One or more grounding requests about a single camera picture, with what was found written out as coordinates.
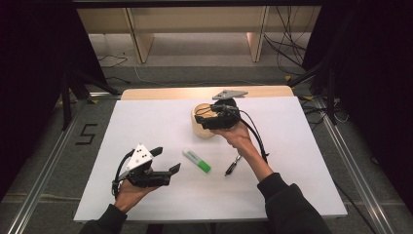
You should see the aluminium floor rail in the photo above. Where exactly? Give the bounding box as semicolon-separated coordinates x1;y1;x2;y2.
6;97;86;234
314;97;397;234

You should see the beige wooden desk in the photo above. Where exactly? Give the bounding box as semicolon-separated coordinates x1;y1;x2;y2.
77;6;323;64

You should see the cream ringed pen holder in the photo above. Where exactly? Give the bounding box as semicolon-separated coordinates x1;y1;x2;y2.
191;102;222;139

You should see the dark curtain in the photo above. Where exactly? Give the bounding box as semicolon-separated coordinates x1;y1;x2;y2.
0;0;108;199
301;0;413;204

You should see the person's right hand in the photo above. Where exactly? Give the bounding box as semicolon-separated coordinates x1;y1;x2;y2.
212;121;254;156

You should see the black metal stand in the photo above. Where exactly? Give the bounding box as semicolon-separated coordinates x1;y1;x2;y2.
286;48;339;127
59;64;122;132

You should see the right hand-held gripper cable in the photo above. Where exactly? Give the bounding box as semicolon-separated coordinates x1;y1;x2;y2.
239;109;271;164

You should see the black pen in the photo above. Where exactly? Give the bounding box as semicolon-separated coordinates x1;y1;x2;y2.
224;154;244;177

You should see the bundle of black cables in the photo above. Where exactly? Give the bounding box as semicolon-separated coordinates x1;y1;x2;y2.
263;6;314;76

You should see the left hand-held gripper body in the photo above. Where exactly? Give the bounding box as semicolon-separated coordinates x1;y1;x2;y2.
116;143;172;189

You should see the green highlighter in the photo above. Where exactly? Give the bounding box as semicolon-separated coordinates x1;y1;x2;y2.
181;148;212;175

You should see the person's left hand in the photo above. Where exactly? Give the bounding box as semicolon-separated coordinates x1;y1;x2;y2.
114;178;159;215

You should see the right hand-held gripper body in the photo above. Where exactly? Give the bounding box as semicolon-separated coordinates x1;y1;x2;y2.
203;90;249;131

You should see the thin black floor cable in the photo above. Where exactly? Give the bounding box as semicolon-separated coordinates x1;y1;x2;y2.
96;52;130;69

